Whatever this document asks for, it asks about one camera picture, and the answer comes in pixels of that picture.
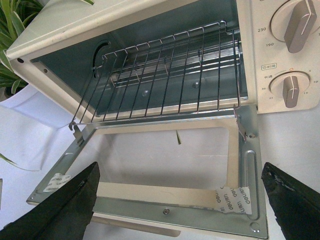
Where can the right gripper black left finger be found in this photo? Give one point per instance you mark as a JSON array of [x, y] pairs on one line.
[[64, 215]]

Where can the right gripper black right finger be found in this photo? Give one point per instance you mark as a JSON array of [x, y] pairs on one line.
[[296, 206]]

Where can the oven door with glass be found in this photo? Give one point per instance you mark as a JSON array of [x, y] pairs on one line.
[[161, 175]]

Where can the white toaster oven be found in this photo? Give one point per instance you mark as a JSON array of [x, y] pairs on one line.
[[123, 23]]

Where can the left white tape piece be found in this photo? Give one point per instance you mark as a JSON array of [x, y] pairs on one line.
[[56, 182]]

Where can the white tape piece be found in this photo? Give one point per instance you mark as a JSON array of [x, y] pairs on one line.
[[56, 182], [233, 200]]

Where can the right white tape piece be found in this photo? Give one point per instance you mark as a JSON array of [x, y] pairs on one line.
[[233, 200]]

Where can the white plant pot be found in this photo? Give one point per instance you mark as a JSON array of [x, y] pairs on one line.
[[34, 104]]

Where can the lower timer knob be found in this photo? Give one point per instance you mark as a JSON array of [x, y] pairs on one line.
[[288, 86]]

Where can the upper temperature knob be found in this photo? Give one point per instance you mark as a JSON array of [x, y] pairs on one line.
[[294, 21]]

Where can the green leafy plant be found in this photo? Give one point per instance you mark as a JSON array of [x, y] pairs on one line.
[[39, 47]]

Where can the chrome wire oven rack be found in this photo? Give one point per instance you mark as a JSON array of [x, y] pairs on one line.
[[196, 71]]

